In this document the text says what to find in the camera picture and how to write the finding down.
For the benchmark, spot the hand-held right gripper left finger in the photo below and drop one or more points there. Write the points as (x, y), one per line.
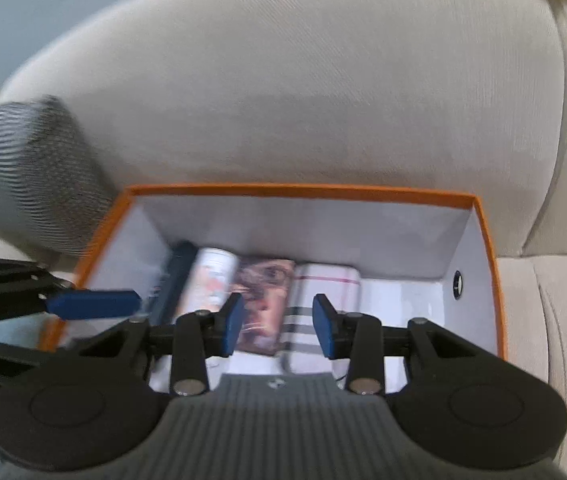
(232, 322)

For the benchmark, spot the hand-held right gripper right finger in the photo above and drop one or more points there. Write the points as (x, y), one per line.
(323, 325)

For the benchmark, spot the dark printed box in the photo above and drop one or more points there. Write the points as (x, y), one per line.
(263, 300)

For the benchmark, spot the plaid zip case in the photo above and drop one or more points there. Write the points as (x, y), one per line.
(326, 277)

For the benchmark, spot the colourful printed packet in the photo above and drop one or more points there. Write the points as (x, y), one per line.
(208, 275)

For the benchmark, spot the orange cardboard box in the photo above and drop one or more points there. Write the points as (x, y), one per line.
(313, 220)

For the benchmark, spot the houndstooth pillow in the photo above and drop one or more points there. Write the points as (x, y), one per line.
(28, 175)

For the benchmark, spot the beige fabric sofa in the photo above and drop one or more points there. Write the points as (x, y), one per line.
(313, 85)

